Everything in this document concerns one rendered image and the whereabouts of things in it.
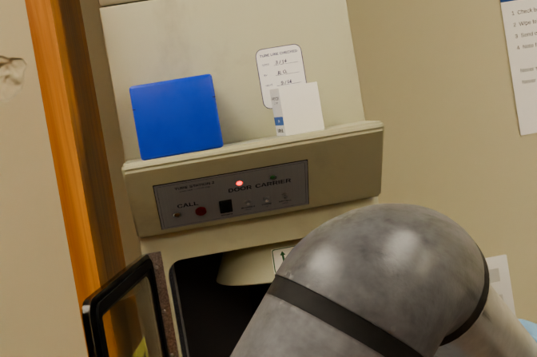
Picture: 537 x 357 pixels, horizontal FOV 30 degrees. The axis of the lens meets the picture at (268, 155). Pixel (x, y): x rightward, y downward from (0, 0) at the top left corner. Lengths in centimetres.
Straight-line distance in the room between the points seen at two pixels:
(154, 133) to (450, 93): 75
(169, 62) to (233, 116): 11
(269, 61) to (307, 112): 11
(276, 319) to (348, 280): 5
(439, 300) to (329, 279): 7
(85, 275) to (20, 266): 55
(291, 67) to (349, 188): 18
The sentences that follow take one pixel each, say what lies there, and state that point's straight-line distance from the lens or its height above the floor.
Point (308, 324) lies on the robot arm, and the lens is 62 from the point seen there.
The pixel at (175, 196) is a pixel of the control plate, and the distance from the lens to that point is 124.
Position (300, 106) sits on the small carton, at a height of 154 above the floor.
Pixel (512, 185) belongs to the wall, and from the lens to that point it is 185.
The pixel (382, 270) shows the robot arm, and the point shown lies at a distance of 62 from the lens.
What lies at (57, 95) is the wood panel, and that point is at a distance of 123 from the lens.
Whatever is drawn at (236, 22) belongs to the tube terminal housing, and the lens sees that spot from 132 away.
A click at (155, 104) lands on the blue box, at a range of 120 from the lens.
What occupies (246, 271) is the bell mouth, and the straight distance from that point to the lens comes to 136.
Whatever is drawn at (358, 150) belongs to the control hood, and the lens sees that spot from 124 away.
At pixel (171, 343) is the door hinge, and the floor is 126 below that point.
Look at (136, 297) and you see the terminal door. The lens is 120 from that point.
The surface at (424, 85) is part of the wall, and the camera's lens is 180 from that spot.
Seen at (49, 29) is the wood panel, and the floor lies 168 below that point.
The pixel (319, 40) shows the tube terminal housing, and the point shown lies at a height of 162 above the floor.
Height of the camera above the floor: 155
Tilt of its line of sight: 3 degrees down
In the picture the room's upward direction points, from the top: 9 degrees counter-clockwise
